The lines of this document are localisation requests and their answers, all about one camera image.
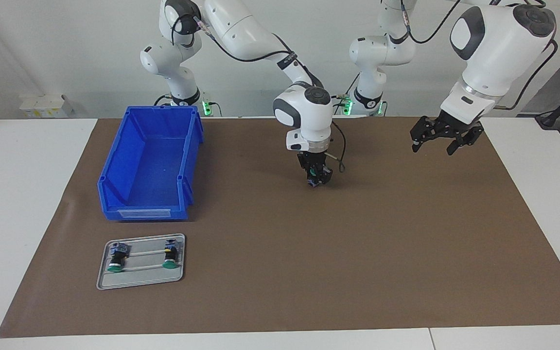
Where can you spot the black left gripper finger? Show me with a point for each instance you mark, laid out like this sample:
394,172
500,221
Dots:
469,138
423,130

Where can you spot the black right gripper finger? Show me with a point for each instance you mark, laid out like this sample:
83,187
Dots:
326,176
310,177

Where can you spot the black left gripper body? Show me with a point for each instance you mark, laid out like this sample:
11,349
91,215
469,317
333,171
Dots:
457,125

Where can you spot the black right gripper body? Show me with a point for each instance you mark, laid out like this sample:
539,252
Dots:
314,161

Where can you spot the green push button switch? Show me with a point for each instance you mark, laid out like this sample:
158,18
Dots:
117,260
314,183
169,255

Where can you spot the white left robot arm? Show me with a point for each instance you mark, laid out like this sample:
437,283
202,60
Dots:
498,48

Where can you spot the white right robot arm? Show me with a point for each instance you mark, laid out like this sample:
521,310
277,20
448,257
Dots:
241,29

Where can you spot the brown table mat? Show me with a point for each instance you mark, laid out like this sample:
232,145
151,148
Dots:
358,267

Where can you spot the blue plastic storage bin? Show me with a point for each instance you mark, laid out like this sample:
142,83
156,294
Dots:
153,165

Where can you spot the silver metal tray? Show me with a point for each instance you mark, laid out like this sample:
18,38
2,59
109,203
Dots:
139,279

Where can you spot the white electrical box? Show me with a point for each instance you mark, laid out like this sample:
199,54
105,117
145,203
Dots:
42,104

